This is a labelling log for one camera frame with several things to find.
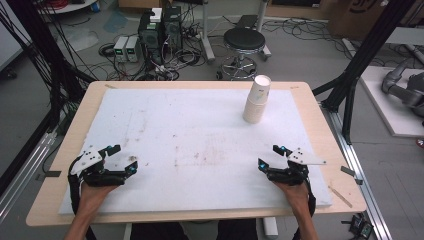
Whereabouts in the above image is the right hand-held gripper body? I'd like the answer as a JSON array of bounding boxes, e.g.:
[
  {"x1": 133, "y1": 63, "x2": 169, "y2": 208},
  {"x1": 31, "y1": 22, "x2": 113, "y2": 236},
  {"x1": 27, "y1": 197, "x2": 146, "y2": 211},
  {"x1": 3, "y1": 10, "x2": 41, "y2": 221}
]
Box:
[{"x1": 267, "y1": 147, "x2": 327, "y2": 187}]

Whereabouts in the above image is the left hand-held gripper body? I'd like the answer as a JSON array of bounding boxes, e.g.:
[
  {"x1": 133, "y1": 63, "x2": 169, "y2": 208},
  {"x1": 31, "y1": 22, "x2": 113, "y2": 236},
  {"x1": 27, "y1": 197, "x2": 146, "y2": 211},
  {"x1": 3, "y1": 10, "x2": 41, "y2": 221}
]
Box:
[{"x1": 68, "y1": 146, "x2": 127, "y2": 188}]

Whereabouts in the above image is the stack of white paper cups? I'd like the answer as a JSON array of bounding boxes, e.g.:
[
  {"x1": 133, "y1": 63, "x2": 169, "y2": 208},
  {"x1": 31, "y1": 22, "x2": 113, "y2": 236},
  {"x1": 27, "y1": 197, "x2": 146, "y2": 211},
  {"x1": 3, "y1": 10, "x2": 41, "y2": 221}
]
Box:
[{"x1": 242, "y1": 74, "x2": 272, "y2": 125}]

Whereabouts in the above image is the person's right hand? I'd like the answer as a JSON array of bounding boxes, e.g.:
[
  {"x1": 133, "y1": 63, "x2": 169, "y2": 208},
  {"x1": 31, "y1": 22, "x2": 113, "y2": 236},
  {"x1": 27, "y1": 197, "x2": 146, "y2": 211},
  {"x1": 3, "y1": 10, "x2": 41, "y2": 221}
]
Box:
[{"x1": 273, "y1": 181, "x2": 311, "y2": 211}]

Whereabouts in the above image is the person's left hand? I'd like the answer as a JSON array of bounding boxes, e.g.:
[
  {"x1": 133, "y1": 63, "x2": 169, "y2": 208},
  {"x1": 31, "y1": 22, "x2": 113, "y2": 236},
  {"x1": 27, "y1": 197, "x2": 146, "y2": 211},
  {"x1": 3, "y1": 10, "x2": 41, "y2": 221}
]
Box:
[{"x1": 78, "y1": 182, "x2": 118, "y2": 210}]

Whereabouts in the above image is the dark tape strip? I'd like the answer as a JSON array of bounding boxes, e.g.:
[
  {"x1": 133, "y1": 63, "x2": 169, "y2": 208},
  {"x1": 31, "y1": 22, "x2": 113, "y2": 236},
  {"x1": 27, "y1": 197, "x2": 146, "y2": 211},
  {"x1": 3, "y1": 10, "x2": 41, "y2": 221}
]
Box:
[{"x1": 35, "y1": 170, "x2": 63, "y2": 182}]

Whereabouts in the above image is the thin wooden stick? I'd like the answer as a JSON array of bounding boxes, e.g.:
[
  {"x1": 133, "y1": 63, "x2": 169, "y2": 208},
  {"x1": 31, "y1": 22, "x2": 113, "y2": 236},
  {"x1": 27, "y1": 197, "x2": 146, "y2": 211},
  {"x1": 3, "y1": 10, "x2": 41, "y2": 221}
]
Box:
[{"x1": 327, "y1": 184, "x2": 354, "y2": 209}]

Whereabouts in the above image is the grey tape strip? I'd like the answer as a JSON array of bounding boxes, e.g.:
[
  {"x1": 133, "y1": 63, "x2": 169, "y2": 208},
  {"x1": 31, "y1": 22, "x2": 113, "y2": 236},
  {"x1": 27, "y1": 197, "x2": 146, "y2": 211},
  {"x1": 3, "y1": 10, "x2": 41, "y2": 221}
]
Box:
[{"x1": 340, "y1": 165, "x2": 364, "y2": 186}]

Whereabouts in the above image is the white table foot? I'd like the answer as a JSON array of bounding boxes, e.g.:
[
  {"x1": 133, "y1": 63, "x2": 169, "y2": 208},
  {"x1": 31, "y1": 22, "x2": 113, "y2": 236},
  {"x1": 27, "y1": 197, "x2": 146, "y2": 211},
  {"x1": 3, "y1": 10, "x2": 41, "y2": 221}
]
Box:
[{"x1": 262, "y1": 216, "x2": 280, "y2": 240}]

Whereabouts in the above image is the white foam mat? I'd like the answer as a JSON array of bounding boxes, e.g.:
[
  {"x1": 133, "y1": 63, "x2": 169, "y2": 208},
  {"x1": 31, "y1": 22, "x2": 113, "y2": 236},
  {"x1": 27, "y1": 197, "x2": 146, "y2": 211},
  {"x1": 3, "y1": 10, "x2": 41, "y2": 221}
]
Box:
[{"x1": 58, "y1": 87, "x2": 334, "y2": 215}]

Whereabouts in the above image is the black device on floor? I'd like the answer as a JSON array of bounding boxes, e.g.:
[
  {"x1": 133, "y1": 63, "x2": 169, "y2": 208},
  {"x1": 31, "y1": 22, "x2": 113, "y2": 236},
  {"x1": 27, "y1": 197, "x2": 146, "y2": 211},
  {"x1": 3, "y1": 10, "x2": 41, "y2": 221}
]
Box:
[{"x1": 341, "y1": 213, "x2": 375, "y2": 240}]

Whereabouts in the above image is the grey power supply unit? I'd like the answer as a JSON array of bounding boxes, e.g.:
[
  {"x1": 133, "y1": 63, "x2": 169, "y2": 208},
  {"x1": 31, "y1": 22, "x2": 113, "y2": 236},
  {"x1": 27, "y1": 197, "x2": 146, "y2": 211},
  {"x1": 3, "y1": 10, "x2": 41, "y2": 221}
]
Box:
[
  {"x1": 125, "y1": 35, "x2": 141, "y2": 64},
  {"x1": 112, "y1": 35, "x2": 130, "y2": 63}
]

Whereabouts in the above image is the white platform board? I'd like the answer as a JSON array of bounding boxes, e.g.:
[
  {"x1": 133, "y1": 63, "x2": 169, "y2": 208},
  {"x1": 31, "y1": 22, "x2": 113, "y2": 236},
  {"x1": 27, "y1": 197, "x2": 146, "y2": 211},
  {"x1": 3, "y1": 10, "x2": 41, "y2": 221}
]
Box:
[{"x1": 359, "y1": 65, "x2": 424, "y2": 138}]

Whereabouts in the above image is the black round stool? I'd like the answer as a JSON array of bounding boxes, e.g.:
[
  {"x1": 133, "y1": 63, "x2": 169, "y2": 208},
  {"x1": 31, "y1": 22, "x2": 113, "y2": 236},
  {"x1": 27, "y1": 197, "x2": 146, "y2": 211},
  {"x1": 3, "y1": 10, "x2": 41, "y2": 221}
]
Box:
[{"x1": 215, "y1": 27, "x2": 273, "y2": 81}]

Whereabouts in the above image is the black computer tower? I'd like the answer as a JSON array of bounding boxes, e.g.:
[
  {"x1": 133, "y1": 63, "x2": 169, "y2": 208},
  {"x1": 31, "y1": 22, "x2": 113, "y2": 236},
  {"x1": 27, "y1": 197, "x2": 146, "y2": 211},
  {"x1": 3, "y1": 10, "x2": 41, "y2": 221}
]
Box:
[
  {"x1": 137, "y1": 11, "x2": 165, "y2": 66},
  {"x1": 162, "y1": 5, "x2": 184, "y2": 52}
]

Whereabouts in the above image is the grey metal stand leg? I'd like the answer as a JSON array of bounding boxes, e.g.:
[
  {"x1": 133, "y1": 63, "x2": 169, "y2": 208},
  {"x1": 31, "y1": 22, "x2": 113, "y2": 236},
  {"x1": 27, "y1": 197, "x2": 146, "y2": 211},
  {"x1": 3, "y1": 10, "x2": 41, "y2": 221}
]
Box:
[
  {"x1": 198, "y1": 0, "x2": 217, "y2": 65},
  {"x1": 255, "y1": 0, "x2": 273, "y2": 63}
]

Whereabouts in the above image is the black floor plate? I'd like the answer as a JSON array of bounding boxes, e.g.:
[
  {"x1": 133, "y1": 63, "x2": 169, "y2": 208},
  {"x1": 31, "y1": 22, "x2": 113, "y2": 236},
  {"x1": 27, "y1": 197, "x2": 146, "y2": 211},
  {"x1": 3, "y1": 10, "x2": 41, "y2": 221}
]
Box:
[{"x1": 235, "y1": 14, "x2": 260, "y2": 30}]

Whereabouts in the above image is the small white box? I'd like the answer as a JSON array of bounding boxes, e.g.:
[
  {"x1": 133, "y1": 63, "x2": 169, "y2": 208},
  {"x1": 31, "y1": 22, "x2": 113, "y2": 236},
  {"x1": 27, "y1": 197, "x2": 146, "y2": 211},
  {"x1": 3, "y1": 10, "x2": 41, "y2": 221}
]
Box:
[{"x1": 149, "y1": 7, "x2": 164, "y2": 24}]

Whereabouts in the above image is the round white table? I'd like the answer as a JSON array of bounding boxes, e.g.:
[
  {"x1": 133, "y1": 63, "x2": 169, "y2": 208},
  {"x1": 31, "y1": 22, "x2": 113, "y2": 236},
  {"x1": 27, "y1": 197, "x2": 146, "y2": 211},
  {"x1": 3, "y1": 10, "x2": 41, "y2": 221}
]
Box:
[{"x1": 37, "y1": 0, "x2": 98, "y2": 15}]

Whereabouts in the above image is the cardboard box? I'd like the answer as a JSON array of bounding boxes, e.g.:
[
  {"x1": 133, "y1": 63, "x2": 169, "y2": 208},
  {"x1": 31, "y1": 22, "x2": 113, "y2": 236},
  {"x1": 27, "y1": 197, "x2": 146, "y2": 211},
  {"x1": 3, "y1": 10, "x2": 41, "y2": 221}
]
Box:
[{"x1": 327, "y1": 0, "x2": 424, "y2": 38}]

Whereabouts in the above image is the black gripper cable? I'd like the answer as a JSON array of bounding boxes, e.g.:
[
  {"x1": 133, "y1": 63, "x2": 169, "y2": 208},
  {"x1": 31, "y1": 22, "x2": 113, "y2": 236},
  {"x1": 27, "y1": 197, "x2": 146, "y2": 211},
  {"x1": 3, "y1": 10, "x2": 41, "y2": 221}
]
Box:
[
  {"x1": 304, "y1": 178, "x2": 317, "y2": 219},
  {"x1": 67, "y1": 164, "x2": 83, "y2": 216}
]

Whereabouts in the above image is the aluminium rail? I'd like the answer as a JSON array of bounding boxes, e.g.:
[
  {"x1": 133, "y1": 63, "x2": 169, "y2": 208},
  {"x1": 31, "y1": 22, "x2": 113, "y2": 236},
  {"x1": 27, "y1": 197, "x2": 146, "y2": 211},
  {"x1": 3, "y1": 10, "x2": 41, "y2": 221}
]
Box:
[
  {"x1": 320, "y1": 102, "x2": 394, "y2": 240},
  {"x1": 0, "y1": 130, "x2": 58, "y2": 223}
]

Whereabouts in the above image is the tangle of floor cables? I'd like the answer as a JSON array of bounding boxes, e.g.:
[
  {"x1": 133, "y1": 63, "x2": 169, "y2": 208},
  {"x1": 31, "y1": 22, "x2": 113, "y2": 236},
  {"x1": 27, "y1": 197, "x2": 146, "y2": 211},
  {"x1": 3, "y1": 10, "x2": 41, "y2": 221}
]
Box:
[{"x1": 97, "y1": 13, "x2": 208, "y2": 82}]

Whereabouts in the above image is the black frame post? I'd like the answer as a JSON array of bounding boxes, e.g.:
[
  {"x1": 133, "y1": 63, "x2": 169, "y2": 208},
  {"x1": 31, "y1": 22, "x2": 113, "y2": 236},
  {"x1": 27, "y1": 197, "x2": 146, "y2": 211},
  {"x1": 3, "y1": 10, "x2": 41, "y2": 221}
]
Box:
[
  {"x1": 312, "y1": 0, "x2": 418, "y2": 145},
  {"x1": 5, "y1": 0, "x2": 88, "y2": 113}
]

